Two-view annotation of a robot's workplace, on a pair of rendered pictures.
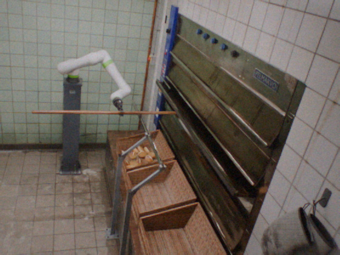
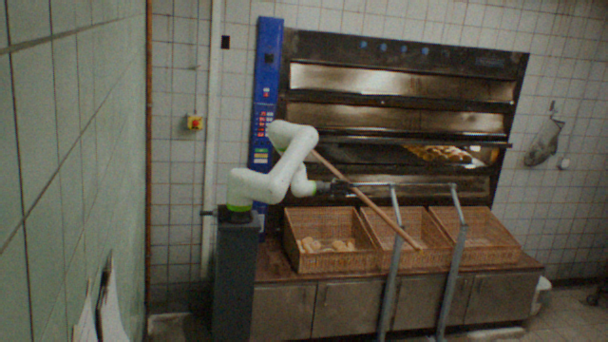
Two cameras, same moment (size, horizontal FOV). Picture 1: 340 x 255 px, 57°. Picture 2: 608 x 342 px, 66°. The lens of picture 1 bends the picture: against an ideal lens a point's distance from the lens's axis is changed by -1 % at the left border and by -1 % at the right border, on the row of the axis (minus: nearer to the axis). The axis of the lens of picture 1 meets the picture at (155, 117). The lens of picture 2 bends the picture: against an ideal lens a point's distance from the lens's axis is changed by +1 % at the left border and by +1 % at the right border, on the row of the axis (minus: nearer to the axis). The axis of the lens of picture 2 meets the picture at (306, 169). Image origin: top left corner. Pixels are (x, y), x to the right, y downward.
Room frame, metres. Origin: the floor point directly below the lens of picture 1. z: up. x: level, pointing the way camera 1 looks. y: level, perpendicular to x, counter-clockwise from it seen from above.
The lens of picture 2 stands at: (2.98, 3.07, 2.14)
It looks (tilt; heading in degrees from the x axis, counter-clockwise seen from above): 17 degrees down; 271
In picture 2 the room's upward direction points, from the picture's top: 6 degrees clockwise
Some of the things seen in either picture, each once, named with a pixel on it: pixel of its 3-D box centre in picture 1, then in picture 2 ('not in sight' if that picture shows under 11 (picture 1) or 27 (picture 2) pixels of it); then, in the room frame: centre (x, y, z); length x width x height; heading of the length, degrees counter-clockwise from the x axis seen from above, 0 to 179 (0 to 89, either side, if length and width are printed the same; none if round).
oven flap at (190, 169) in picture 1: (191, 159); (390, 184); (2.35, -0.37, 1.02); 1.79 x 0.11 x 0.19; 18
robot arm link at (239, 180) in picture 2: (72, 67); (242, 188); (3.29, 0.99, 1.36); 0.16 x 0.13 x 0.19; 159
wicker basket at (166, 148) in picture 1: (143, 153); (328, 237); (2.81, 0.07, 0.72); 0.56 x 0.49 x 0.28; 19
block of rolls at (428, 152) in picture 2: not in sight; (432, 148); (1.94, -0.97, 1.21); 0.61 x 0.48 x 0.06; 108
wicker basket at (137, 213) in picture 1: (158, 190); (403, 236); (2.24, -0.12, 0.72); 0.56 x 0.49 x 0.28; 19
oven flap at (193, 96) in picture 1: (204, 105); (402, 119); (2.35, -0.37, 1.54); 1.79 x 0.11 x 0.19; 18
